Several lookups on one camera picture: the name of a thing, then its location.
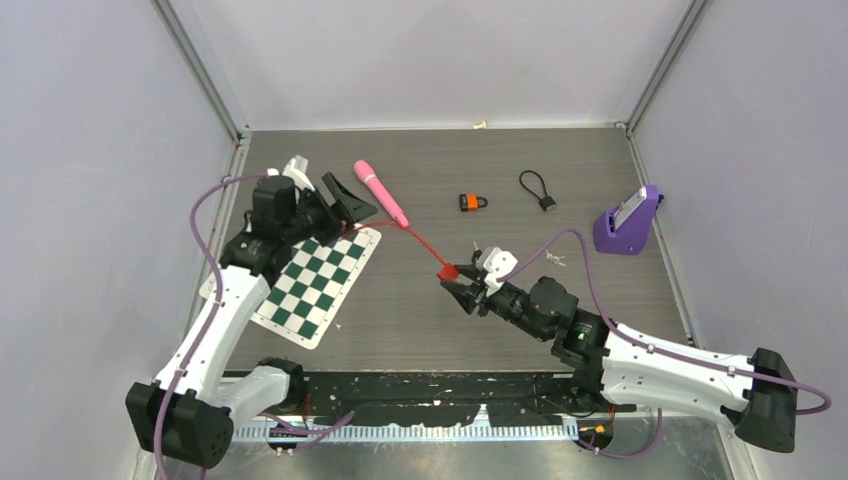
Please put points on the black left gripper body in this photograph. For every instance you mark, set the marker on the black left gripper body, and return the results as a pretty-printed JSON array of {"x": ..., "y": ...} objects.
[{"x": 317, "y": 218}]

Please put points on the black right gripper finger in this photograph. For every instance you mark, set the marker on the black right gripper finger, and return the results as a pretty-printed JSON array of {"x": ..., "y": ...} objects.
[
  {"x": 471, "y": 272},
  {"x": 466, "y": 295}
]

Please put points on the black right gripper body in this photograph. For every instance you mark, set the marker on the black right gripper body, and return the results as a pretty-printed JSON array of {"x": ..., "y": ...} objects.
[{"x": 508, "y": 301}]

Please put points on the red cable padlock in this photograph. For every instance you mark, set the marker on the red cable padlock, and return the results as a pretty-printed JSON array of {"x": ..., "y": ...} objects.
[{"x": 424, "y": 248}]

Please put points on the orange black padlock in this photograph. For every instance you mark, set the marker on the orange black padlock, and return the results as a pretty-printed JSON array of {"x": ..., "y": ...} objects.
[{"x": 471, "y": 202}]

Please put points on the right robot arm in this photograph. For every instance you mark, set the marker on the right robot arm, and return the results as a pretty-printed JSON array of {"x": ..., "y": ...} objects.
[{"x": 752, "y": 395}]

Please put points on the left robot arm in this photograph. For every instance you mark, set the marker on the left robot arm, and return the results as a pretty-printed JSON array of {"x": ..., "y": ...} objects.
[{"x": 183, "y": 414}]

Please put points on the black headed keys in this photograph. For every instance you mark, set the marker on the black headed keys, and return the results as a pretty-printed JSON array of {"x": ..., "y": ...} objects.
[{"x": 477, "y": 252}]

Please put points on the pink toy microphone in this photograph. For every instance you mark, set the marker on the pink toy microphone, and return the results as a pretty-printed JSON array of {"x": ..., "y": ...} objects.
[{"x": 367, "y": 175}]

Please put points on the small silver keys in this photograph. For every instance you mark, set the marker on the small silver keys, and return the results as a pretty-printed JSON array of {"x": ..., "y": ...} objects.
[{"x": 555, "y": 259}]

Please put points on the green white chessboard mat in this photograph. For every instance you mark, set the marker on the green white chessboard mat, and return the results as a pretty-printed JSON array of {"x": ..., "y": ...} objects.
[{"x": 311, "y": 289}]

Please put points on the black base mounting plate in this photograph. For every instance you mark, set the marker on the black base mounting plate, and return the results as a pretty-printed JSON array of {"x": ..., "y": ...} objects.
[{"x": 447, "y": 399}]

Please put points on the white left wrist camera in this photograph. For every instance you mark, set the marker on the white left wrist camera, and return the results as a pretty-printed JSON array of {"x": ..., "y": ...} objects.
[{"x": 296, "y": 169}]

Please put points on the black cable padlock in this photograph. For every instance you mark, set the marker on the black cable padlock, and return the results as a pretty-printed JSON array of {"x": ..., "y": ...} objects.
[{"x": 544, "y": 199}]

